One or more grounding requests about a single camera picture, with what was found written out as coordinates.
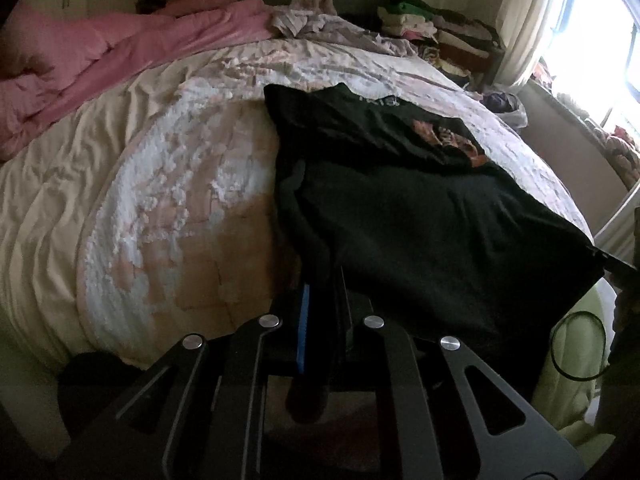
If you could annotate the pink white patterned bedspread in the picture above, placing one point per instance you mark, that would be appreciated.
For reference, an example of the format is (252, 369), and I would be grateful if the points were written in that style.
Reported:
(144, 215)

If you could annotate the cream window curtain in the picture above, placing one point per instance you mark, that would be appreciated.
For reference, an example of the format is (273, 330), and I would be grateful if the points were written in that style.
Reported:
(522, 25)

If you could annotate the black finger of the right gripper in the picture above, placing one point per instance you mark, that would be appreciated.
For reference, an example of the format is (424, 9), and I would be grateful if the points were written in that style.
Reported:
(615, 266)

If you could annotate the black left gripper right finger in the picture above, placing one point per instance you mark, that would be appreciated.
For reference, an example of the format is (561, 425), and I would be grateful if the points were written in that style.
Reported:
(446, 414)

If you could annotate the stack of folded clothes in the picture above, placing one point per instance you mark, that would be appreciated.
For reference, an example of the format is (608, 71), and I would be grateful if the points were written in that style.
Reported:
(469, 52)

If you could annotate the white plastic bag with clothes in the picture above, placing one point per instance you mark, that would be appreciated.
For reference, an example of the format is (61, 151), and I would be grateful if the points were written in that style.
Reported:
(508, 107)

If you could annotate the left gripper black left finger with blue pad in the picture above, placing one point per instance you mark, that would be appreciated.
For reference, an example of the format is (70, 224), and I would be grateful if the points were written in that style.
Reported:
(199, 411)

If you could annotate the black sweater orange pink patches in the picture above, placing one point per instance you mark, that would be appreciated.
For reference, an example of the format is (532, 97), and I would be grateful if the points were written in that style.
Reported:
(406, 205)

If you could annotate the lavender crumpled garment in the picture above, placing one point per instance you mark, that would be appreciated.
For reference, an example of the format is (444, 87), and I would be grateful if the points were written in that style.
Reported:
(317, 20)

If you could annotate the pink comforter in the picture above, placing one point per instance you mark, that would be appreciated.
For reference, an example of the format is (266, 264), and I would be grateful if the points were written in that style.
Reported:
(50, 67)

